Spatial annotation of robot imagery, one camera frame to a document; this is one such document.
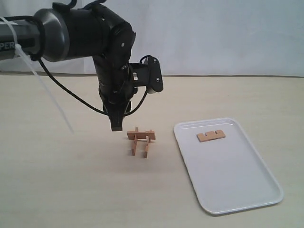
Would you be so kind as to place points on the white backdrop curtain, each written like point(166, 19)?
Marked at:
point(218, 37)

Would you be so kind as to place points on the white plastic tray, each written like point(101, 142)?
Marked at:
point(228, 175)

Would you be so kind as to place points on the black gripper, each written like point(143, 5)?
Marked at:
point(116, 88)

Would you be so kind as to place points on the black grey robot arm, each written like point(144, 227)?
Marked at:
point(64, 32)

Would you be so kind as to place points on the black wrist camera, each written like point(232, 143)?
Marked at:
point(147, 73)

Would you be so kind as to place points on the white zip tie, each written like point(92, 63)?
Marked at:
point(20, 53)

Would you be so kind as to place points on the wooden notched piece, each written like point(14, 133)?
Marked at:
point(141, 135)
point(135, 140)
point(148, 140)
point(212, 135)

